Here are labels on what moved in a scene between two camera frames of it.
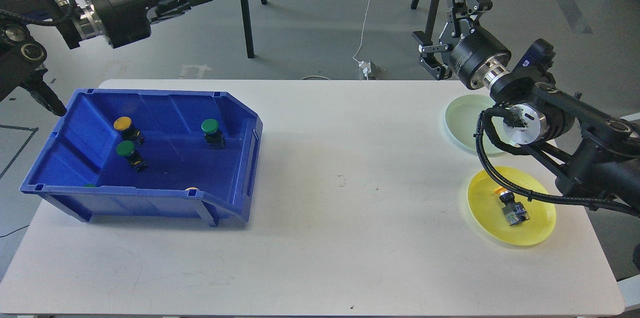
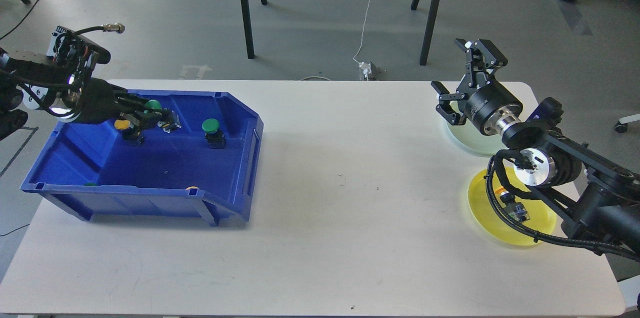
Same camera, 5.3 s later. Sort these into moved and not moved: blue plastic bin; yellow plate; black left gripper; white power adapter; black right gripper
Moved: black left gripper; black right gripper
Not moved: blue plastic bin; yellow plate; white power adapter
